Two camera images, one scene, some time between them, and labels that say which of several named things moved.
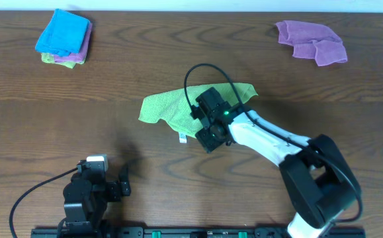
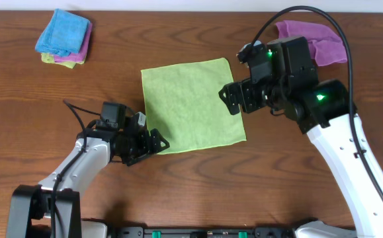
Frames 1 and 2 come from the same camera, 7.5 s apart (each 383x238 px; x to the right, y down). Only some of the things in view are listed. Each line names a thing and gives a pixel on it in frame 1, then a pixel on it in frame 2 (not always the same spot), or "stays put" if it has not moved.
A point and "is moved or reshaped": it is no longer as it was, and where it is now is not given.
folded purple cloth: [80, 56] stays put
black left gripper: [117, 189] -> [145, 145]
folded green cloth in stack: [49, 58] stays put
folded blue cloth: [65, 34] stays put
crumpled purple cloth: [312, 41] stays put
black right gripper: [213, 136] -> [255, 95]
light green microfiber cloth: [172, 107] is moved or reshaped
